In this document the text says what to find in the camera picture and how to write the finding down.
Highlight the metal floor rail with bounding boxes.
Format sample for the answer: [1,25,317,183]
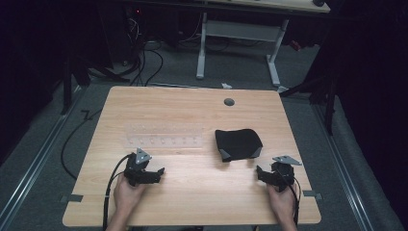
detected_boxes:
[0,86,85,229]
[312,101,375,231]

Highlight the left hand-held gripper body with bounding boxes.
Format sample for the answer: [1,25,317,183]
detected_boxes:
[123,146,153,188]

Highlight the clear plastic rack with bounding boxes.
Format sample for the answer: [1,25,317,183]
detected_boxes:
[123,122,205,149]

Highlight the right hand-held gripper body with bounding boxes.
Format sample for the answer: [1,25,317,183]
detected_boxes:
[269,155,303,193]

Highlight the black cloth pouch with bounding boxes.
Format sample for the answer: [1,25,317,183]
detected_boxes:
[214,128,264,164]

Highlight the thin black floor cable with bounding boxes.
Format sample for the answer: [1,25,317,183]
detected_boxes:
[60,109,103,181]

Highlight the grey tape strip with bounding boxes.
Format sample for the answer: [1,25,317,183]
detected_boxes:
[302,190,323,200]
[60,193,85,204]

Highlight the person's right hand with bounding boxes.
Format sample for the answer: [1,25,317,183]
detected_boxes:
[266,182,298,223]

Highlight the black metal stand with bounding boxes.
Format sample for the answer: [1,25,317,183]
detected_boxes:
[279,47,341,136]
[60,41,97,116]

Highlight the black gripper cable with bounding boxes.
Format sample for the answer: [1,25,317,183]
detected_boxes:
[101,153,133,231]
[278,167,302,227]

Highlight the person's left hand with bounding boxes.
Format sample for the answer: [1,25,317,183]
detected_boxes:
[113,173,146,216]

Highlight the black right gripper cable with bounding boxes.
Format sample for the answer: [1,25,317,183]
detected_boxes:
[278,167,302,227]

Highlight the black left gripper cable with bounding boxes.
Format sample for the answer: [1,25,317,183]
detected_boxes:
[101,153,133,231]

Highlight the white-framed wooden desk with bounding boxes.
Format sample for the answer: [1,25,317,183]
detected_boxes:
[179,0,331,88]

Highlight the black floor cable bundle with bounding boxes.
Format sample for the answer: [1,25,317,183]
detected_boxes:
[86,9,166,88]

